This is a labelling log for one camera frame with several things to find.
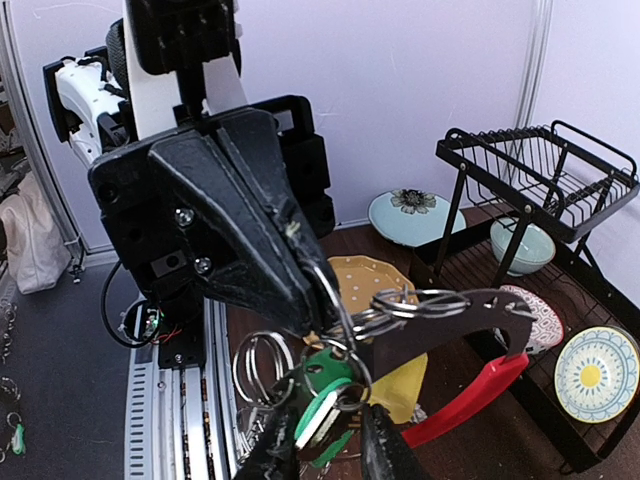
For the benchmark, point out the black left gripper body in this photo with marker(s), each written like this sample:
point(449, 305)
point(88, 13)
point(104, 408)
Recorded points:
point(137, 217)

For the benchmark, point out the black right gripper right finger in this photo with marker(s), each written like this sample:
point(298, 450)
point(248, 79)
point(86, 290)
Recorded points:
point(384, 453)

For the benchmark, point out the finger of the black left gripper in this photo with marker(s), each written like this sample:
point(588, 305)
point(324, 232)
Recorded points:
point(283, 178)
point(202, 179)

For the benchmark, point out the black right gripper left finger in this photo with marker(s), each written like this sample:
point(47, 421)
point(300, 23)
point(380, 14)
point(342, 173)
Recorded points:
point(274, 456)

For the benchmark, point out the green tagged key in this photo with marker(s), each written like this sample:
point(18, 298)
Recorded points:
point(332, 385)

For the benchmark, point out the red handled keyring with keys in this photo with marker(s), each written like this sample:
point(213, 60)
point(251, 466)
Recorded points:
point(264, 370)

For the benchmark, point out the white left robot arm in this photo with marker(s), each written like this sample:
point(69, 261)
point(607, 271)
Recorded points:
point(90, 103)

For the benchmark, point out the spare keyring on floor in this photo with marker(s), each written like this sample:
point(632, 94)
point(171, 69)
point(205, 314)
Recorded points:
point(12, 424)

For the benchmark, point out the yellow dotted plate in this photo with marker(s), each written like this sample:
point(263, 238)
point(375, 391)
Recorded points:
point(360, 278)

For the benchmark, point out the white tote bag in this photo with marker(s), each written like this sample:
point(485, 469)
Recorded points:
point(37, 256)

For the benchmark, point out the light blue plate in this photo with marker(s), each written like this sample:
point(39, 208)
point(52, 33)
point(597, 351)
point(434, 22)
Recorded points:
point(409, 217)

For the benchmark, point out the pink patterned bowl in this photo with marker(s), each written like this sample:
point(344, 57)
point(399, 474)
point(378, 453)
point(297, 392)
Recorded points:
point(547, 329)

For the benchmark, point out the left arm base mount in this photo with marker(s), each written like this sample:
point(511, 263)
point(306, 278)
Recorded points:
point(175, 326)

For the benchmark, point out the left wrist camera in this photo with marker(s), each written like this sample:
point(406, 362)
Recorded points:
point(183, 61)

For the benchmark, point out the black wire dish rack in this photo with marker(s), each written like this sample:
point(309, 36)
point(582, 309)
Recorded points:
point(524, 204)

